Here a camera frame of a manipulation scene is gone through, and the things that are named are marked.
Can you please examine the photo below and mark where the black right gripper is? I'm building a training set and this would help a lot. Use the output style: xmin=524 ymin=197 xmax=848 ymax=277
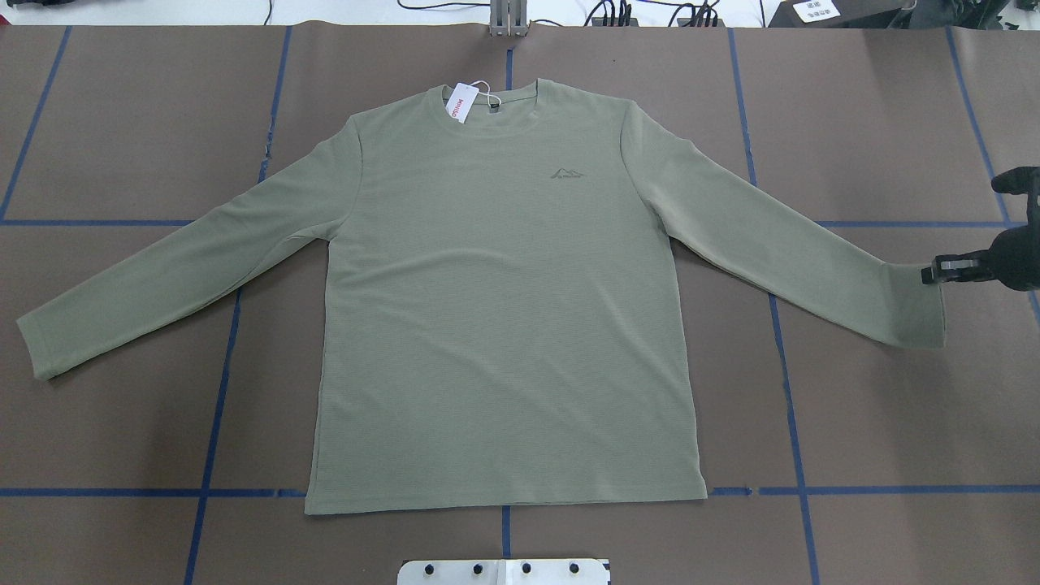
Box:
xmin=921 ymin=228 xmax=1039 ymax=293

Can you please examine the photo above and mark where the olive green long-sleeve shirt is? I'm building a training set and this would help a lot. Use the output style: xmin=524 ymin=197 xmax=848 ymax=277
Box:
xmin=16 ymin=79 xmax=946 ymax=516

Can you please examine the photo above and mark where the white red price tag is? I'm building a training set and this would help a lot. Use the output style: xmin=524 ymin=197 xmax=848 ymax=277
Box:
xmin=444 ymin=79 xmax=493 ymax=124

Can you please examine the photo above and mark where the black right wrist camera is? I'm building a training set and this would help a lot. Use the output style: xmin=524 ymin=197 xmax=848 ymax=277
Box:
xmin=990 ymin=166 xmax=1039 ymax=195

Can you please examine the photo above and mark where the grey aluminium camera post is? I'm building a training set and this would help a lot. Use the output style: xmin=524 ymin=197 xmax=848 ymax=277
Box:
xmin=487 ymin=0 xmax=530 ymax=39

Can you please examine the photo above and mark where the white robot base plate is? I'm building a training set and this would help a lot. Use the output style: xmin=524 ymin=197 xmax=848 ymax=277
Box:
xmin=396 ymin=558 xmax=612 ymax=584

